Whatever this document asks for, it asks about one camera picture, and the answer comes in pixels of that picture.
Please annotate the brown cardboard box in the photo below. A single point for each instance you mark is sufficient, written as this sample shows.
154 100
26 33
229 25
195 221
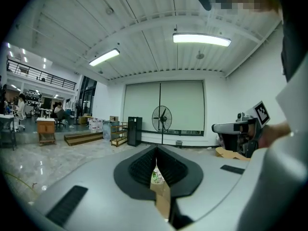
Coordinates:
113 118

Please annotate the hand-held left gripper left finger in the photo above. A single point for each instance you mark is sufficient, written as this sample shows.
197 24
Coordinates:
96 201

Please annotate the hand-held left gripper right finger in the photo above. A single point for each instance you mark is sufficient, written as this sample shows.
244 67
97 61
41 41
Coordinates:
211 189

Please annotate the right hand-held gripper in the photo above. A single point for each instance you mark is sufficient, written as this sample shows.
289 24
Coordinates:
261 113

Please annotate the white office chair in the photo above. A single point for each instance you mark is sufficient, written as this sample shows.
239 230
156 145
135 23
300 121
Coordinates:
21 119

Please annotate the black standing fan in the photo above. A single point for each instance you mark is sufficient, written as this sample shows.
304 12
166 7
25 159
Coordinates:
161 117

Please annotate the white plastic bucket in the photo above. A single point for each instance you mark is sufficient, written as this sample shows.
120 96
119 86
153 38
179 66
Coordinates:
93 125
99 125

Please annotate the person's black shirt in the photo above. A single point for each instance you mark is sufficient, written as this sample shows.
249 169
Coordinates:
294 44

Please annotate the white flowers in vase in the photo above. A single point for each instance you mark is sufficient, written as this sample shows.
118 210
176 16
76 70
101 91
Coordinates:
155 175

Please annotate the white desk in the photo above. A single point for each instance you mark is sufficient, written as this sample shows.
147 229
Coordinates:
7 119

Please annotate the black mesh waste bin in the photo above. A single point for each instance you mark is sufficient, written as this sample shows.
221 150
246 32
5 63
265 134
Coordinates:
179 143

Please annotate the window with pale roller blinds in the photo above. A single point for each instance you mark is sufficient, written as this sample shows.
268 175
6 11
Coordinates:
183 105

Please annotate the wooden cabinet with white top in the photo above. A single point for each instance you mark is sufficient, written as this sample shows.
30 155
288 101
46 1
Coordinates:
46 129

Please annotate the wooden shelf rack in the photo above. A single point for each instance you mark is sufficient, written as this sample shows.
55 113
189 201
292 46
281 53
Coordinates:
119 135

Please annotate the wooden step platform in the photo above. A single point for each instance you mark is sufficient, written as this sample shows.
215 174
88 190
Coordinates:
83 138

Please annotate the oval wooden table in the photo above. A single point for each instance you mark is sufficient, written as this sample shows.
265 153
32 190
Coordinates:
231 154

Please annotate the round glass coffee table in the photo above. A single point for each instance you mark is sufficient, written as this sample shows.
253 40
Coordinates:
163 198

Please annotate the yellow cardboard box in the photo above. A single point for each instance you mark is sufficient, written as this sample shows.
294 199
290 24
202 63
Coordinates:
84 119

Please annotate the tall black cabinet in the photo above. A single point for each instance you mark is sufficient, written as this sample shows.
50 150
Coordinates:
134 131

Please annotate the grey marbled cabinet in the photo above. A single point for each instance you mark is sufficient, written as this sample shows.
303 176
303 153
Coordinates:
107 130

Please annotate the round ceiling fixture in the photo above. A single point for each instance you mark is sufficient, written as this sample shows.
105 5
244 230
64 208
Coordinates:
109 11
199 55

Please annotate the long ceiling light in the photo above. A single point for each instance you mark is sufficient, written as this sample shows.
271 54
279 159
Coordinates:
104 56
201 38

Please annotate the black mezzanine railing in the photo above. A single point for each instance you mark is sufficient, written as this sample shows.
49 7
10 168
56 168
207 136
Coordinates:
41 74

